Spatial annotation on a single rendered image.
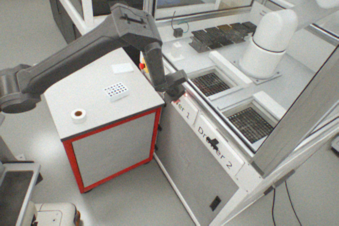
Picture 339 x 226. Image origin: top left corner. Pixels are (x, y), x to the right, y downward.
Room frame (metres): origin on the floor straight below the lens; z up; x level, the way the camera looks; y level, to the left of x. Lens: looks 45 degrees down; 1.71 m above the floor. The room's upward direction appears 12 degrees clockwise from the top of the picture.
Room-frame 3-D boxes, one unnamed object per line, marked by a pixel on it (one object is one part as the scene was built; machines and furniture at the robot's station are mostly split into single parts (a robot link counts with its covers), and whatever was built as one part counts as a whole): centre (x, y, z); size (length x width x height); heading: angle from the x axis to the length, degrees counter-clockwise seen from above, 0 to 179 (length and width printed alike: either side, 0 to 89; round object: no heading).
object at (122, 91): (0.92, 0.33, 0.78); 0.12 x 0.08 x 0.04; 140
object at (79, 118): (0.69, 0.44, 0.78); 0.07 x 0.07 x 0.04
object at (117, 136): (0.98, 0.46, 0.38); 0.62 x 0.58 x 0.76; 41
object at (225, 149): (0.63, -0.24, 0.87); 0.29 x 0.02 x 0.11; 41
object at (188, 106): (0.87, -0.04, 0.87); 0.29 x 0.02 x 0.11; 41
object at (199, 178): (1.15, -0.43, 0.40); 1.03 x 0.95 x 0.80; 41
